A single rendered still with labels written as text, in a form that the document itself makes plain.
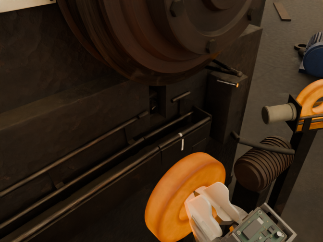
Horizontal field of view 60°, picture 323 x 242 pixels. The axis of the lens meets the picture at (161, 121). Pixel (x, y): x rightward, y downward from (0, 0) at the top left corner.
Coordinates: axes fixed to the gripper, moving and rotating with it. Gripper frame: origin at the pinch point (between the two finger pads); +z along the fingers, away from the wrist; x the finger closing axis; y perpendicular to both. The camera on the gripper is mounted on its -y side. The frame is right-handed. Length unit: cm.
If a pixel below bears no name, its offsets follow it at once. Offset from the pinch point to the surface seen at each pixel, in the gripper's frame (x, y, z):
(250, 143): -45, -28, 6
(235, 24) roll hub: -24.1, 13.4, 17.5
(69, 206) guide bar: 12.7, -20.5, 16.3
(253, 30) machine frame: -62, -6, 31
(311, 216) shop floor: -87, -79, -28
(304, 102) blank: -59, -13, 4
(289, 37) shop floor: -302, -115, 99
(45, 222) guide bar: 18.0, -20.9, 16.2
